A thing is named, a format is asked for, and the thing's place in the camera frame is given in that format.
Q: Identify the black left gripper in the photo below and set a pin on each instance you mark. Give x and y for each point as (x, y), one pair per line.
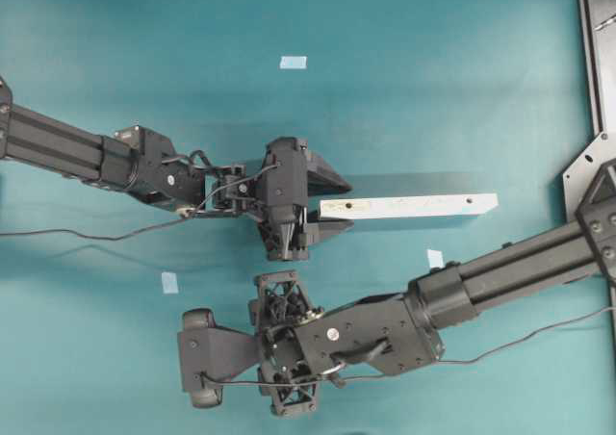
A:
(281, 193)

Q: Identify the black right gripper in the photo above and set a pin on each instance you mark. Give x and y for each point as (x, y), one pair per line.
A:
(280, 306)

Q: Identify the white wooden board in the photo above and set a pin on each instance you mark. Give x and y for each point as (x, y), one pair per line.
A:
(464, 205)

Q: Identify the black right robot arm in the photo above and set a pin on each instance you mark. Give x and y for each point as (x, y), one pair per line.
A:
(301, 346)

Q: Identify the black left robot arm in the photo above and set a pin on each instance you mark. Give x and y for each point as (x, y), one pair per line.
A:
(145, 165)

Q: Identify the blue tape strip left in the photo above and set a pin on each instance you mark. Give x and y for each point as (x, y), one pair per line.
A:
(169, 283)

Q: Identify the blue tape strip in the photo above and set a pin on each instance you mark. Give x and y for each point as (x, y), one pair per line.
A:
(293, 62)
(169, 283)
(435, 259)

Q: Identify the blue tape strip right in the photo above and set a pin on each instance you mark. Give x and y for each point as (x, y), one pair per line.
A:
(435, 259)

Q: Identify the blue tape strip top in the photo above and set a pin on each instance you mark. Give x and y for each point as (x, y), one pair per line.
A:
(293, 62)

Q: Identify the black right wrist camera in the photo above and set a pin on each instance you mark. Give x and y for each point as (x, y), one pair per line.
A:
(210, 355)

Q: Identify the grey metal base plate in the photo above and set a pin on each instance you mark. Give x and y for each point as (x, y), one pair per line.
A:
(579, 174)

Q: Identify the black metal frame rail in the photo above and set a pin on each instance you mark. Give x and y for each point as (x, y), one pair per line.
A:
(597, 23)

